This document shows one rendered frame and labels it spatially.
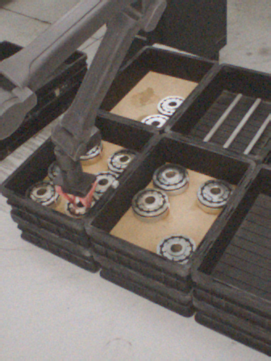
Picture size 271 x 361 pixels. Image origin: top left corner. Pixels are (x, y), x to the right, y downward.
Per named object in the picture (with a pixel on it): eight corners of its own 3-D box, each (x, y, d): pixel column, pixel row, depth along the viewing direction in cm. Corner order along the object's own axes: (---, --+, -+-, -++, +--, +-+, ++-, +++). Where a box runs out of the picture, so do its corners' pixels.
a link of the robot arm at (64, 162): (47, 147, 128) (64, 155, 125) (67, 132, 132) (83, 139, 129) (54, 168, 133) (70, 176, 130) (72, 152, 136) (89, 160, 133)
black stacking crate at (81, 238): (89, 254, 139) (81, 226, 131) (9, 216, 153) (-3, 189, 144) (164, 161, 161) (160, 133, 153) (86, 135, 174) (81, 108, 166)
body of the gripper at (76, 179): (65, 171, 141) (60, 150, 136) (97, 180, 137) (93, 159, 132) (52, 187, 138) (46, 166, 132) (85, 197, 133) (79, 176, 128)
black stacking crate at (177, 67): (164, 160, 161) (161, 132, 153) (87, 134, 174) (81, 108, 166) (221, 91, 182) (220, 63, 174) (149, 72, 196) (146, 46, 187)
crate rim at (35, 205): (82, 232, 132) (81, 226, 131) (-3, 194, 146) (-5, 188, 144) (162, 138, 154) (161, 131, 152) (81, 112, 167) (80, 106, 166)
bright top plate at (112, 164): (128, 177, 151) (128, 176, 151) (101, 166, 156) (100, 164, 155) (148, 156, 157) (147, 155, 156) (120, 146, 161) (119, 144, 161)
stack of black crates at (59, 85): (51, 168, 265) (28, 96, 233) (13, 147, 280) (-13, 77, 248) (103, 125, 284) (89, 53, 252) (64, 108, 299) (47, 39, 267)
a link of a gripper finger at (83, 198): (80, 194, 146) (72, 169, 140) (102, 201, 143) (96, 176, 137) (67, 211, 142) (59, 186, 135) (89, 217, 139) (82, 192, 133)
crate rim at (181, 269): (187, 278, 119) (187, 271, 117) (82, 232, 132) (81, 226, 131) (257, 168, 141) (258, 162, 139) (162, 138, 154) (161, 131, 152)
